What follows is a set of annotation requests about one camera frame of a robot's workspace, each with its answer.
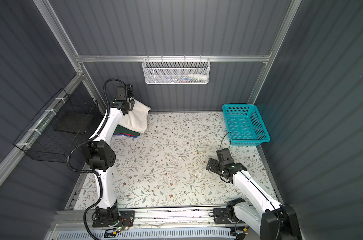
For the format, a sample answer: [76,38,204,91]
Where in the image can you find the white t shirt with print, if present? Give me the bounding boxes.
[118,100,151,134]

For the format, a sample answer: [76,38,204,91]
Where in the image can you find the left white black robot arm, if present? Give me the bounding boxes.
[66,84,134,228]

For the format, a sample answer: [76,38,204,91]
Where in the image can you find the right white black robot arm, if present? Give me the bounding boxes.
[206,148,302,240]

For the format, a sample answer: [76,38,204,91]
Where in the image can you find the folded green t shirt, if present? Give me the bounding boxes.
[113,125,140,136]

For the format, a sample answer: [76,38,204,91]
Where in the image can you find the folded blue t shirt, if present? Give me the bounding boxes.
[113,133,138,139]

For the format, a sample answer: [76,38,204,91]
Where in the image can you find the floral table cloth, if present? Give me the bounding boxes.
[74,111,278,210]

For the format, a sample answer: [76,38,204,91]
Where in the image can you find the teal plastic basket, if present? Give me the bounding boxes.
[222,104,270,146]

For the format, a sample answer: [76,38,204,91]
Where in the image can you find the white bottle in basket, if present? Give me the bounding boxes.
[187,74,208,82]

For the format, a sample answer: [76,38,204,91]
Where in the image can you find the white wire mesh basket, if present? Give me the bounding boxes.
[142,59,211,85]

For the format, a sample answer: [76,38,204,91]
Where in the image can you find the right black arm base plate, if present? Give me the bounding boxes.
[212,208,244,225]

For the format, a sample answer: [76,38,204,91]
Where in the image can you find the black wire mesh basket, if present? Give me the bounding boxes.
[13,86,102,163]

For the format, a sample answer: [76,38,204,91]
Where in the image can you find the white slotted cable duct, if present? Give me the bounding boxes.
[57,227,236,240]

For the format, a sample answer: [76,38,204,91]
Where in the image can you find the black corrugated cable hose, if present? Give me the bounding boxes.
[66,78,128,240]

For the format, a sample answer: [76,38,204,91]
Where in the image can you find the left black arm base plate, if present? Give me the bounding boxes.
[91,209,135,228]

